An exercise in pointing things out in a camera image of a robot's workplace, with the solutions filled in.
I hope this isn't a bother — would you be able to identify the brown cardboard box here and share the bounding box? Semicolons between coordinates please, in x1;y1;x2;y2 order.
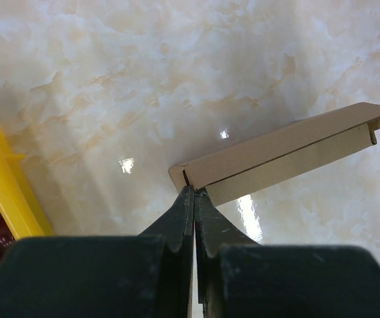
168;102;380;206

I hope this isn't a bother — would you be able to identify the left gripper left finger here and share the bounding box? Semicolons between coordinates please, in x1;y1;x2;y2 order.
0;186;195;317

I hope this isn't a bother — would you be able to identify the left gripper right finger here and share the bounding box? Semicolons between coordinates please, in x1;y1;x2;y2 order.
194;189;380;317

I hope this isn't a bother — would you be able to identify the yellow plastic tray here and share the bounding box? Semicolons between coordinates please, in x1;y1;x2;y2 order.
0;128;54;240

